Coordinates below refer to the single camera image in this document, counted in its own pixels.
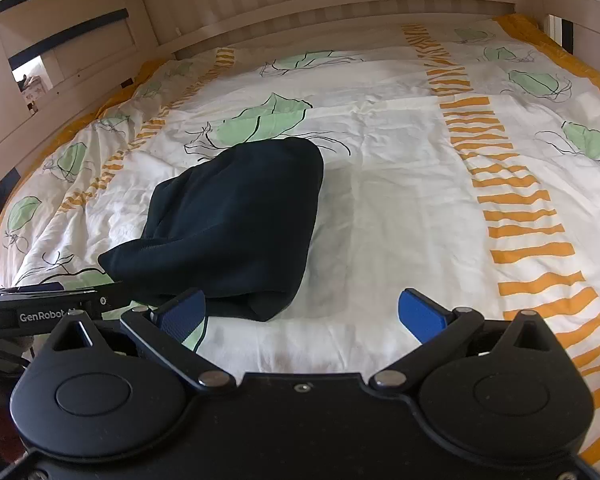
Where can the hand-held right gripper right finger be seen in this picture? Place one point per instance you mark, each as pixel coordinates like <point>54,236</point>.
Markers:
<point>421,311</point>

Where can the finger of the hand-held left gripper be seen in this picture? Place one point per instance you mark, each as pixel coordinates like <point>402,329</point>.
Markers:
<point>55,294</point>

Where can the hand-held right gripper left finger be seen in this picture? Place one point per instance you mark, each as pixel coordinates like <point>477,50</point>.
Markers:
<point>182,311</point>

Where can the black zip hoodie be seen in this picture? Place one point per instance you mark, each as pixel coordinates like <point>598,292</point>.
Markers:
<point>240,210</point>

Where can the white leaf printed duvet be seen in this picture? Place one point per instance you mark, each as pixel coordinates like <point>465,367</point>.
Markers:
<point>390,185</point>

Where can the small pale box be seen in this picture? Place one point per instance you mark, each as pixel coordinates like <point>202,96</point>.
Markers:
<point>30,87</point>

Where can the yellow bed sheet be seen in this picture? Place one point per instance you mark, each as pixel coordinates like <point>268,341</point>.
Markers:
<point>555,40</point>

